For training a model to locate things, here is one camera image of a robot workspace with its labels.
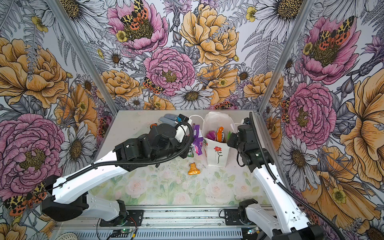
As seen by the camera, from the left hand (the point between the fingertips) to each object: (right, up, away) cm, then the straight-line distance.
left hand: (191, 143), depth 62 cm
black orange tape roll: (-30, +8, +47) cm, 56 cm away
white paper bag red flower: (+13, -7, +17) cm, 23 cm away
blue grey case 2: (-21, +11, +49) cm, 54 cm away
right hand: (+21, 0, +14) cm, 25 cm away
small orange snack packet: (+1, -19, +27) cm, 33 cm away
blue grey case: (-16, +14, +54) cm, 58 cm away
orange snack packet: (+17, +2, +29) cm, 34 cm away
